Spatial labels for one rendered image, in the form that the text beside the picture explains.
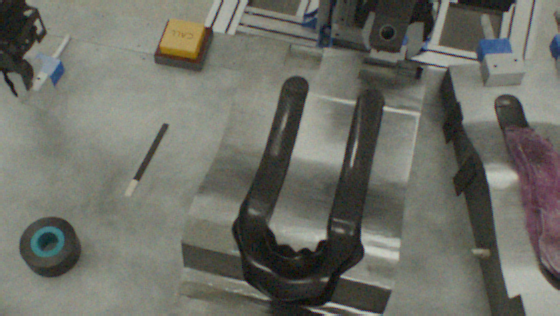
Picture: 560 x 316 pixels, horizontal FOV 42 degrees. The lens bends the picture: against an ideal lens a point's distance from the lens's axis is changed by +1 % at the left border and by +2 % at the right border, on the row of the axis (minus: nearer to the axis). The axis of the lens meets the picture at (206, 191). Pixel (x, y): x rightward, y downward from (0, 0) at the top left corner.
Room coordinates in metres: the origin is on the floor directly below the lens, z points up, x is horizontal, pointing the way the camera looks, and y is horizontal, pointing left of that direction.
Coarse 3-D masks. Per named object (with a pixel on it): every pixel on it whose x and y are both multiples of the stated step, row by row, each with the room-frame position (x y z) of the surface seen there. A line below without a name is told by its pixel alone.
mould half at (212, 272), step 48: (240, 96) 0.62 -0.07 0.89; (336, 96) 0.59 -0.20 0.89; (384, 96) 0.58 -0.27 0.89; (240, 144) 0.54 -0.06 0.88; (336, 144) 0.51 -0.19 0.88; (384, 144) 0.50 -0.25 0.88; (240, 192) 0.44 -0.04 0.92; (288, 192) 0.44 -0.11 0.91; (384, 192) 0.43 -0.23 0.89; (192, 240) 0.38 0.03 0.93; (288, 240) 0.36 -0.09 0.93; (384, 240) 0.34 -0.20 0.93; (192, 288) 0.34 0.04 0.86; (240, 288) 0.33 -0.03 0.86; (336, 288) 0.30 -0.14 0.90; (384, 288) 0.28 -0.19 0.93
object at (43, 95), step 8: (64, 40) 0.81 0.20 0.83; (64, 48) 0.80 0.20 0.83; (40, 56) 0.78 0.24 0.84; (48, 56) 0.78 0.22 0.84; (56, 56) 0.78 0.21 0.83; (48, 64) 0.76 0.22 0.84; (56, 64) 0.76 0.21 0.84; (40, 72) 0.74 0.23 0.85; (48, 72) 0.74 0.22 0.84; (56, 72) 0.75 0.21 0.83; (64, 72) 0.76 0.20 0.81; (40, 80) 0.72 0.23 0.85; (48, 80) 0.73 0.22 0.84; (56, 80) 0.74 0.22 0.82; (40, 88) 0.71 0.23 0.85; (48, 88) 0.72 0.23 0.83; (32, 96) 0.71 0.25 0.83; (40, 96) 0.70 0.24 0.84; (48, 96) 0.71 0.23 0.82; (32, 104) 0.71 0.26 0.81; (40, 104) 0.70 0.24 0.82; (48, 104) 0.71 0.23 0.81
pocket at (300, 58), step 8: (288, 48) 0.69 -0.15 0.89; (288, 56) 0.69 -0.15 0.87; (296, 56) 0.69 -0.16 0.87; (304, 56) 0.69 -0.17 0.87; (312, 56) 0.68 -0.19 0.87; (320, 56) 0.68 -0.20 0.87; (288, 64) 0.68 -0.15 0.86; (296, 64) 0.68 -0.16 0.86; (304, 64) 0.68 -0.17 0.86; (312, 64) 0.67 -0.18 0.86
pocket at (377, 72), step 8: (360, 64) 0.65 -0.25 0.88; (368, 64) 0.65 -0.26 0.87; (376, 64) 0.65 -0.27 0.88; (384, 64) 0.65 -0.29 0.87; (360, 72) 0.65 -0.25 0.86; (368, 72) 0.64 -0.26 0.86; (376, 72) 0.64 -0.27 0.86; (384, 72) 0.64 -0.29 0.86; (392, 72) 0.63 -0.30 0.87; (376, 80) 0.63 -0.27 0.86; (384, 80) 0.63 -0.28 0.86; (392, 80) 0.62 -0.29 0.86
